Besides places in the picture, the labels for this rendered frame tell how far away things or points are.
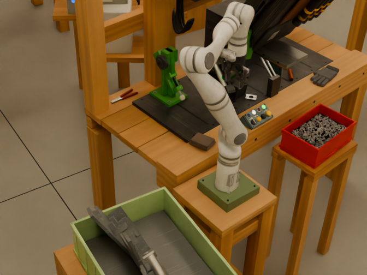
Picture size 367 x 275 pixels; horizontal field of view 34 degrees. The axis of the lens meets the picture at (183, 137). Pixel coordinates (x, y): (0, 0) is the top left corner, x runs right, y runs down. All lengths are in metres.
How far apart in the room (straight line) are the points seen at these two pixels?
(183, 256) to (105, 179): 1.05
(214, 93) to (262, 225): 0.75
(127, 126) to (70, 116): 1.61
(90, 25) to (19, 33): 2.90
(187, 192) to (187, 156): 0.19
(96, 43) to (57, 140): 1.60
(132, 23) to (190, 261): 1.25
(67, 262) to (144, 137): 0.73
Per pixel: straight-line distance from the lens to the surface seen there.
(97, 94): 2.96
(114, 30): 2.99
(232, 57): 2.35
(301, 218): 3.10
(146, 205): 2.49
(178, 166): 2.68
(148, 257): 1.95
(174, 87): 3.02
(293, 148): 2.92
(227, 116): 2.29
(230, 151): 2.46
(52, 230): 3.69
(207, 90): 2.21
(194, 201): 2.59
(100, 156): 3.19
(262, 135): 2.99
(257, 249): 2.82
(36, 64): 5.15
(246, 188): 2.61
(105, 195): 3.39
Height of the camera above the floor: 2.67
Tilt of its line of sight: 39 degrees down
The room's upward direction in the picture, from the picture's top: 2 degrees clockwise
